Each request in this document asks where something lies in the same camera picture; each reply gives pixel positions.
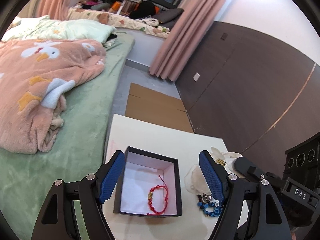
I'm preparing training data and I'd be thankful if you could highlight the pink fleece blanket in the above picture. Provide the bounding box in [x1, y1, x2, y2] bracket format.
[1, 40, 106, 154]

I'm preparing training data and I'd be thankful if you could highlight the white shell flower bracelet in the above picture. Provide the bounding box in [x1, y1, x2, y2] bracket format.
[184, 146, 243, 196]

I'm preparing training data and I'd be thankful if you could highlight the pink curtain right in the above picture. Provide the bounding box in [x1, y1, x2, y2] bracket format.
[149, 0, 227, 82]

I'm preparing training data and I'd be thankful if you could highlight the red string bracelet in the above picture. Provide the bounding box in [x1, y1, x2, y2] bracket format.
[146, 174, 169, 216]

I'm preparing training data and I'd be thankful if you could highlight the blue braided flower bracelet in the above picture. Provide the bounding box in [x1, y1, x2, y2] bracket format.
[196, 195, 223, 217]

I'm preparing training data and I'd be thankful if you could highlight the flattened cardboard sheet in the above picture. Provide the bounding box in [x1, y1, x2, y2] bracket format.
[125, 83, 193, 133]

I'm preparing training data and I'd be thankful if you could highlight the dark grey pillow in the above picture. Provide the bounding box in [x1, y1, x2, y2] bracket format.
[153, 8, 184, 29]

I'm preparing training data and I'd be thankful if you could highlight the pale green floral pillow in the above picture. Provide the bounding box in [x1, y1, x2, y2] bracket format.
[2, 15, 116, 44]

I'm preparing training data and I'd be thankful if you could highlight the green bed mattress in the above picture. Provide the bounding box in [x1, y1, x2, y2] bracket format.
[1, 32, 135, 239]

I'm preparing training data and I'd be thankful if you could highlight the black jewelry box white interior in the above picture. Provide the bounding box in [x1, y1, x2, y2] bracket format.
[113, 146, 182, 218]

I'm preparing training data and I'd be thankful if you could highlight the white wall socket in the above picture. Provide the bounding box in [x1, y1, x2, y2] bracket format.
[193, 73, 200, 82]

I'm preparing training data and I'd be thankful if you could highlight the floral window seat cushion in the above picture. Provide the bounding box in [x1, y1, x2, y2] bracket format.
[67, 8, 170, 38]

